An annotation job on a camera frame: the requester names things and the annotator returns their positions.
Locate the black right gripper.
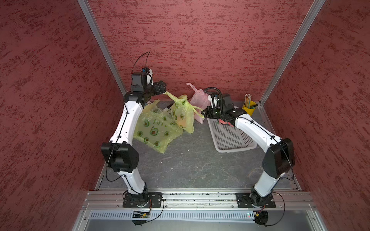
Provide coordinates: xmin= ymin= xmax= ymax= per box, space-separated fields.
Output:
xmin=201 ymin=106 xmax=225 ymax=119

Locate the pink plastic bag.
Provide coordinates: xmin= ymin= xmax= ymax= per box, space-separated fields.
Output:
xmin=187 ymin=83 xmax=211 ymax=124

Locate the green avocado plastic bag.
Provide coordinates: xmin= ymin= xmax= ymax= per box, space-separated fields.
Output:
xmin=164 ymin=91 xmax=204 ymax=134

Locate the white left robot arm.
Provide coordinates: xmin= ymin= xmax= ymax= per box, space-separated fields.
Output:
xmin=101 ymin=67 xmax=166 ymax=208

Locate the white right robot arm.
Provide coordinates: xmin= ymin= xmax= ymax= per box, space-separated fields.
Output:
xmin=201 ymin=92 xmax=294 ymax=208

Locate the yellow pencil cup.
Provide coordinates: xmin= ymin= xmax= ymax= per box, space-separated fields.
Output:
xmin=242 ymin=101 xmax=258 ymax=116

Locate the colored pencils bundle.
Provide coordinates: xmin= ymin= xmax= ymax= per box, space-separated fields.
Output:
xmin=244 ymin=94 xmax=251 ymax=109

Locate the white plastic basket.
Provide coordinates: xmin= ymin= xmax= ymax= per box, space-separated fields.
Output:
xmin=207 ymin=118 xmax=257 ymax=153

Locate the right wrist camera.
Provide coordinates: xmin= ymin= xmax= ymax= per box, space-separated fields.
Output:
xmin=208 ymin=94 xmax=219 ymax=108

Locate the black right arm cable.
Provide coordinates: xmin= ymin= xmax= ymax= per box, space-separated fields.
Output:
xmin=203 ymin=87 xmax=297 ymax=227

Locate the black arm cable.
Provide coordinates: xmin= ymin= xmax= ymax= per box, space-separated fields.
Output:
xmin=203 ymin=87 xmax=297 ymax=227
xmin=104 ymin=51 xmax=151 ymax=195

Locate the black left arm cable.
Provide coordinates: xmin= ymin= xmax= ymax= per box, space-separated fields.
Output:
xmin=104 ymin=51 xmax=151 ymax=195

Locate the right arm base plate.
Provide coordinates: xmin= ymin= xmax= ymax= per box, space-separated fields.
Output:
xmin=235 ymin=193 xmax=276 ymax=209

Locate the left aluminium corner post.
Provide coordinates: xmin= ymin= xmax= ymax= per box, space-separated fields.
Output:
xmin=78 ymin=0 xmax=127 ymax=95

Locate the aluminium corner post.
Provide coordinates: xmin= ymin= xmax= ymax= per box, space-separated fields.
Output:
xmin=259 ymin=0 xmax=326 ymax=107
xmin=78 ymin=0 xmax=127 ymax=95

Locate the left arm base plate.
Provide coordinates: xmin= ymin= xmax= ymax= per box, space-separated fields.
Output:
xmin=122 ymin=192 xmax=163 ymax=208

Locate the aluminium front rail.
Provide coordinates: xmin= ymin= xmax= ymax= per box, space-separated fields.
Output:
xmin=73 ymin=189 xmax=327 ymax=231

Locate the white slotted cable duct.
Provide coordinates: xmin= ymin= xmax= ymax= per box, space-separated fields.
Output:
xmin=89 ymin=210 xmax=255 ymax=223

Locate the right aluminium corner post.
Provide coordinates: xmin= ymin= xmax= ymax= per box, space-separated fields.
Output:
xmin=259 ymin=0 xmax=326 ymax=107

